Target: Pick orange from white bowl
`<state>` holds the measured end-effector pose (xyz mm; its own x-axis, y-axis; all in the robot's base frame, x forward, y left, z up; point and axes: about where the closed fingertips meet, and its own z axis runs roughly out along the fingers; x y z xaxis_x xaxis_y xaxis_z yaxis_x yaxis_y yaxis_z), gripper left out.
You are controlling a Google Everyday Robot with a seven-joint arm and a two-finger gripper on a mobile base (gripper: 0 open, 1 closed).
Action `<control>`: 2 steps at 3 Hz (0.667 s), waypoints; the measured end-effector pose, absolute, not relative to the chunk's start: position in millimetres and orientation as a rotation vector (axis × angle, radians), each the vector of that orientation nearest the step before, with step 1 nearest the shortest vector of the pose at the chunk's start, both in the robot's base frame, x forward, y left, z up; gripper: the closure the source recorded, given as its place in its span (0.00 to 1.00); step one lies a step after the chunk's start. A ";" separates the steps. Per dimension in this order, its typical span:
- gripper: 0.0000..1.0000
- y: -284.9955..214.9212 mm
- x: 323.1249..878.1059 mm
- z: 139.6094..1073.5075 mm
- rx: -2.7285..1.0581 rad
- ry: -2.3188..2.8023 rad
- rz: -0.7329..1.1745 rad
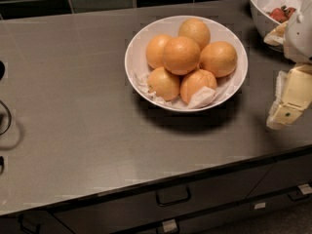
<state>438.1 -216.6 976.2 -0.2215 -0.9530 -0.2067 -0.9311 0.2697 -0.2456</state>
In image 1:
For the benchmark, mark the white paper napkin in bowl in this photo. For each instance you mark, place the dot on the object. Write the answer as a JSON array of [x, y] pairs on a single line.
[[226, 87]]

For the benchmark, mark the front right orange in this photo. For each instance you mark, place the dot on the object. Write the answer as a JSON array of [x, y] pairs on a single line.
[[198, 86]]

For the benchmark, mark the top centre orange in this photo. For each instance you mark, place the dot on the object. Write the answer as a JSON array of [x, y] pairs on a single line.
[[181, 55]]

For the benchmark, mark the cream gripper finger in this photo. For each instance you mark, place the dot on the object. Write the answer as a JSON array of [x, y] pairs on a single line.
[[277, 36], [293, 95]]

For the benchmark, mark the back orange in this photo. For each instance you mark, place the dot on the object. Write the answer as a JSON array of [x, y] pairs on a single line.
[[196, 30]]

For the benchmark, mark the white bowl with strawberries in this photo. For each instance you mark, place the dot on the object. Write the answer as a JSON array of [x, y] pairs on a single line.
[[297, 34]]

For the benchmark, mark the black drawer handle centre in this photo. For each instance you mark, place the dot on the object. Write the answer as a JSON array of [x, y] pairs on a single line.
[[171, 196]]

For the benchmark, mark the red strawberries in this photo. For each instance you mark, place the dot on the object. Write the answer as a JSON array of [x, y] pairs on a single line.
[[282, 14]]

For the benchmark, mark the black drawer handle left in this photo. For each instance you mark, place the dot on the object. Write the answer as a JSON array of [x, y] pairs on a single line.
[[28, 227]]

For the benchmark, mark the white drawer label right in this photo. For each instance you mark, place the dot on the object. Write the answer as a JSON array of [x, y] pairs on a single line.
[[305, 189]]

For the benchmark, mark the orange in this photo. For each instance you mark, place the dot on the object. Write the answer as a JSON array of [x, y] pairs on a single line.
[[220, 58], [198, 86], [163, 84], [181, 55], [155, 48], [196, 30]]

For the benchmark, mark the white bowl with oranges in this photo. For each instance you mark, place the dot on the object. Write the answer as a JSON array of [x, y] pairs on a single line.
[[135, 59]]

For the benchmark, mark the front left orange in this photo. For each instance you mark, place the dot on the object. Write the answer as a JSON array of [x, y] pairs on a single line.
[[163, 84]]

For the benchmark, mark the black drawer handle right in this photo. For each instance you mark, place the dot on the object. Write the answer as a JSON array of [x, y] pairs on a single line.
[[296, 195]]

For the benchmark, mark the black drawer handle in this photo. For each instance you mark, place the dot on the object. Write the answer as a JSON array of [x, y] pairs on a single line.
[[28, 227], [171, 196], [296, 195]]

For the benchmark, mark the white drawer label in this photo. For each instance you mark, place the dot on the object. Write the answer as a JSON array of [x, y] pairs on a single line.
[[170, 226], [305, 189], [259, 206]]

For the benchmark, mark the white drawer label centre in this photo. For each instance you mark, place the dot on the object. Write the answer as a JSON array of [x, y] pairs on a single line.
[[170, 226]]

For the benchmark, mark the white drawer label middle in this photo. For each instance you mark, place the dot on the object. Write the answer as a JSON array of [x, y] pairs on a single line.
[[259, 206]]

